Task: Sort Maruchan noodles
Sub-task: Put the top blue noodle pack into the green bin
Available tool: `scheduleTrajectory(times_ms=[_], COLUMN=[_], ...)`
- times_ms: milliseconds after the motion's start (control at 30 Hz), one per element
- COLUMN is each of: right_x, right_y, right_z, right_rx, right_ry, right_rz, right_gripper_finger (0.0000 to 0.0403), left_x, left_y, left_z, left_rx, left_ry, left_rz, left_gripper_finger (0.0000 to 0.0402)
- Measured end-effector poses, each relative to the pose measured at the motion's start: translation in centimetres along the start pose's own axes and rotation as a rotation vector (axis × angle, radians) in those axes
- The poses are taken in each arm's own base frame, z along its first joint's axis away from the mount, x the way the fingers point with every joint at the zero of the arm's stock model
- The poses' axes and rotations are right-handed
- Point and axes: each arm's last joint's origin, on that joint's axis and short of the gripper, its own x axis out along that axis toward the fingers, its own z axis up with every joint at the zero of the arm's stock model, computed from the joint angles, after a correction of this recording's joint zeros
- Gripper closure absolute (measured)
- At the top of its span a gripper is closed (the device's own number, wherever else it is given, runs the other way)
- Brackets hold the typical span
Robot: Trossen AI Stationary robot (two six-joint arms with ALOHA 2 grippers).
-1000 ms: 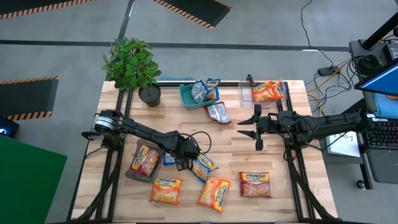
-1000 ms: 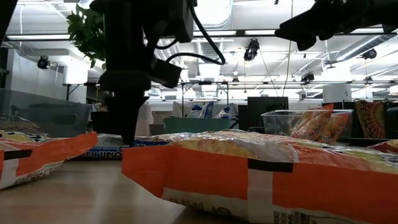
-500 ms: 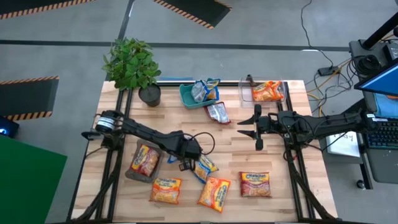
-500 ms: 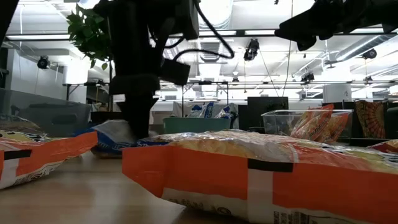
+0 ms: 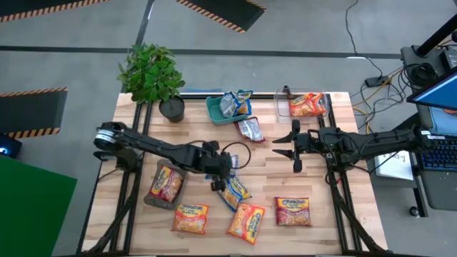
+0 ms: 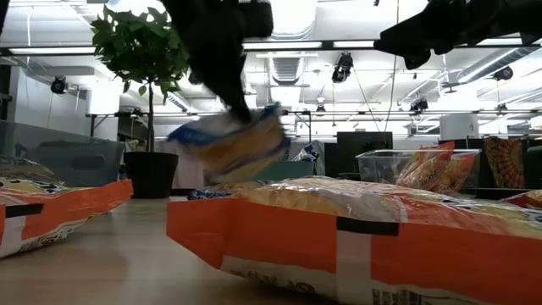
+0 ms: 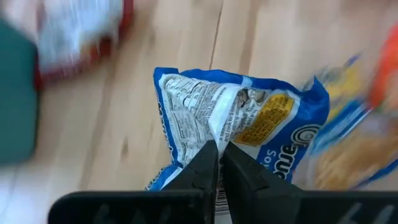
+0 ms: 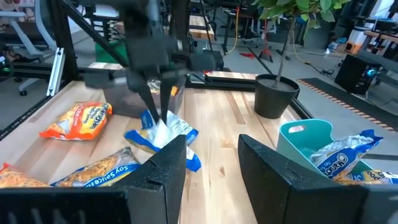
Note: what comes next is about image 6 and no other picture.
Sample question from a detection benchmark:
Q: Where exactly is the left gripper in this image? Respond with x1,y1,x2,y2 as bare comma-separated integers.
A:
163,0,274,124

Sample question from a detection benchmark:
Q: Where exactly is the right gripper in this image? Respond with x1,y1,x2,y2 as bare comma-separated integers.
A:
374,0,482,71

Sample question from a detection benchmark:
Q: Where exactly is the orange Maruchan noodle pack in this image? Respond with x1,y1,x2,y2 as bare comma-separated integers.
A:
0,175,135,259
429,152,478,196
165,175,542,305
395,141,456,191

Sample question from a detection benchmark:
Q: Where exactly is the smoky grey plastic bin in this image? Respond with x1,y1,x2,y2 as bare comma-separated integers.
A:
0,119,126,190

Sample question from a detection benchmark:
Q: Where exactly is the long fluorescent light tube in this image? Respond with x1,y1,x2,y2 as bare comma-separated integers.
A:
333,40,376,48
243,40,324,50
8,46,99,55

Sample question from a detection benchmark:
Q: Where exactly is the black spotlight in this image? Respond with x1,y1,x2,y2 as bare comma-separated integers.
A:
49,75,69,95
331,52,355,84
409,97,429,114
493,65,515,81

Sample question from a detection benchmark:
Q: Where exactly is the green leafy plant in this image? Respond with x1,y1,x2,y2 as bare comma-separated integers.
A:
90,4,191,153

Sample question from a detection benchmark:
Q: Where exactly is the white box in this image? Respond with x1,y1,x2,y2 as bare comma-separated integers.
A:
439,114,480,141

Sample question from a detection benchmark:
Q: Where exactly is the black background screen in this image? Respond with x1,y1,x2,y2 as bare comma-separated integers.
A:
336,130,394,179

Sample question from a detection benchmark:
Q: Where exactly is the black plant pot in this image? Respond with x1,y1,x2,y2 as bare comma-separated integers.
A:
123,151,180,199

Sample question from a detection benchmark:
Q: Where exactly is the clear plastic bin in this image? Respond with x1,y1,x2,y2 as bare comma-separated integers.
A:
355,147,483,197

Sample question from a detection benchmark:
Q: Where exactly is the orange patterned tapestry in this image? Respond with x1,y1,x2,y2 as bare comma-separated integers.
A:
482,135,527,190

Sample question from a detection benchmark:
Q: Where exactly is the ribbed metal air duct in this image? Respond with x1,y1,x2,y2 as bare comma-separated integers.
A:
456,46,542,84
269,56,307,86

